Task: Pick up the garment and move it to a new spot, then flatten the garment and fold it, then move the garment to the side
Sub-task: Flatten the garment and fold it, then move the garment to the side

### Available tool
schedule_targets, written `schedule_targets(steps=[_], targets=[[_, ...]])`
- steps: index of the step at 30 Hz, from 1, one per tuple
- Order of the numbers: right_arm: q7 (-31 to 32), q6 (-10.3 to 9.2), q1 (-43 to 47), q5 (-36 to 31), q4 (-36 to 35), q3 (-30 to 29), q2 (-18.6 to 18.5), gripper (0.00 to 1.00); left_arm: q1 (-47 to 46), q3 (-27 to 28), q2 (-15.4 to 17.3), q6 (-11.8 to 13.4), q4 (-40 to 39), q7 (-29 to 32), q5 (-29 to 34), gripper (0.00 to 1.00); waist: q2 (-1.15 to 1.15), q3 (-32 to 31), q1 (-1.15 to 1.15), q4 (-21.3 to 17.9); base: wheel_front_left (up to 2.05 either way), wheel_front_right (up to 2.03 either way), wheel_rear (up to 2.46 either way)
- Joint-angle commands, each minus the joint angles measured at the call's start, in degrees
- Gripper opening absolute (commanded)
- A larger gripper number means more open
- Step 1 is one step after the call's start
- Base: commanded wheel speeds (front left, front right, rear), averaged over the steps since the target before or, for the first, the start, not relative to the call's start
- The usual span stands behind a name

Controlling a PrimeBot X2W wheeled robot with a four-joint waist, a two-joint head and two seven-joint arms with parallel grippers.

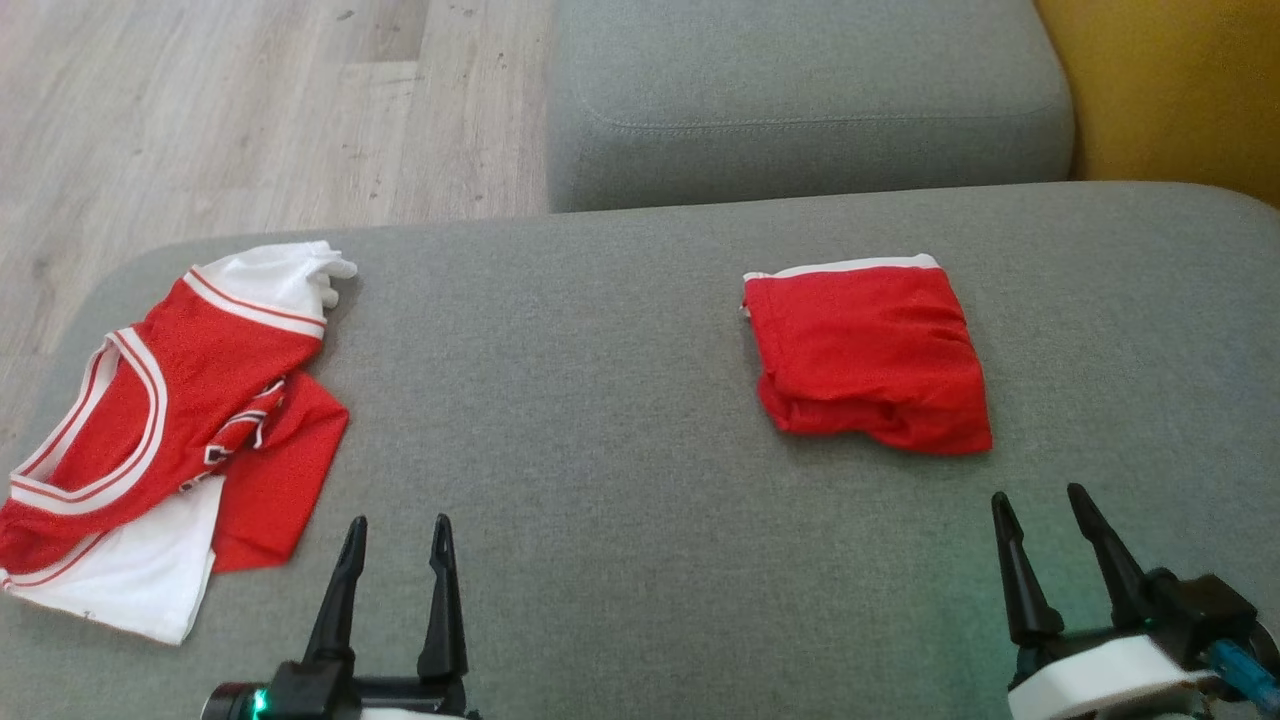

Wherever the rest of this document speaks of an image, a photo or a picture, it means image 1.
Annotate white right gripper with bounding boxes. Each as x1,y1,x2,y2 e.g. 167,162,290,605
990,483,1226,720

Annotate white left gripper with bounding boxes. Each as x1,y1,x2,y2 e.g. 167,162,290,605
300,513,483,720

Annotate red shorts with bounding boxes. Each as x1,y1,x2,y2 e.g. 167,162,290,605
740,253,994,457

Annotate red and white jersey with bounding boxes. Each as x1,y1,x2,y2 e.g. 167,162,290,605
0,240,359,646

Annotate large grey sofa seat cushion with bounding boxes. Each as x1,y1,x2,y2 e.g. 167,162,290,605
0,180,1280,720

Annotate yellow sofa cushion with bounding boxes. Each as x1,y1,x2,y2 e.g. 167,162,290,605
1035,0,1280,209

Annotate small grey sofa cushion block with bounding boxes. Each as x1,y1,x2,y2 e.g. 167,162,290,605
548,0,1076,213

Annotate blue right camera connector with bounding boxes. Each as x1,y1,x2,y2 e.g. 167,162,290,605
1208,640,1280,713

